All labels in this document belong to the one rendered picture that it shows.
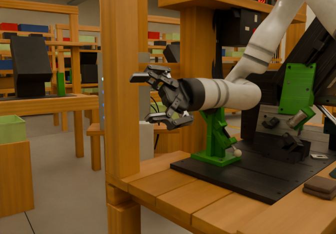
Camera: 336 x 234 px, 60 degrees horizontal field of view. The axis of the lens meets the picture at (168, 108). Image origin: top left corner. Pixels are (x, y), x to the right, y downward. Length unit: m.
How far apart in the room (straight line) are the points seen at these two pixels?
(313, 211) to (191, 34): 0.78
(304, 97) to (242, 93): 0.56
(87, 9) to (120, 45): 10.60
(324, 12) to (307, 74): 0.59
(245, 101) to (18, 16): 10.39
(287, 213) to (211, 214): 0.19
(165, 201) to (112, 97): 0.38
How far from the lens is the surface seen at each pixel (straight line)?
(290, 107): 1.26
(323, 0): 0.71
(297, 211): 0.85
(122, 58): 0.98
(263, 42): 0.75
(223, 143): 1.11
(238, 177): 1.02
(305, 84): 1.26
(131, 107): 1.01
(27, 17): 10.95
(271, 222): 0.78
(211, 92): 0.65
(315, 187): 0.95
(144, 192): 0.94
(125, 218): 1.12
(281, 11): 0.80
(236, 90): 0.71
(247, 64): 0.75
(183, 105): 0.60
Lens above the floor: 1.27
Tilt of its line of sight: 9 degrees down
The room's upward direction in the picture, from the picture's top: straight up
